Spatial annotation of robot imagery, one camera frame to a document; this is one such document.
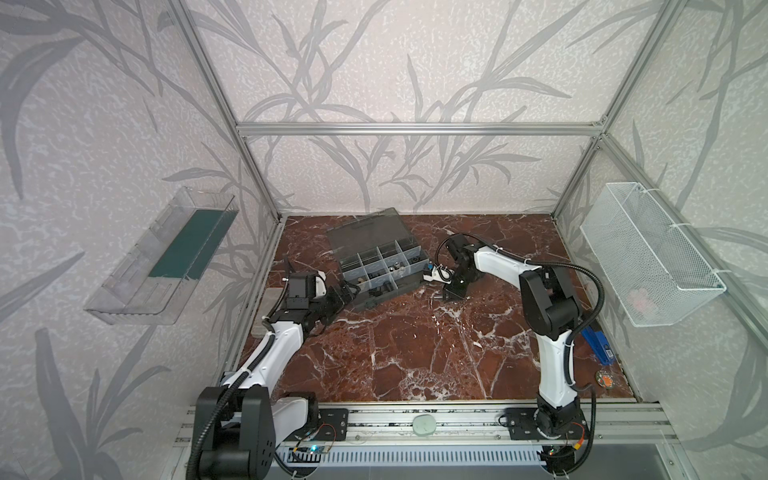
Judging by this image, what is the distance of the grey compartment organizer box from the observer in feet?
3.26

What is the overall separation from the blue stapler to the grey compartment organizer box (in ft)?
1.73

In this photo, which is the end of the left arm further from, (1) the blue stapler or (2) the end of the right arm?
(1) the blue stapler

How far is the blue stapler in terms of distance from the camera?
0.84 m

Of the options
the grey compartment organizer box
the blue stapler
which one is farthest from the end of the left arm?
the blue stapler
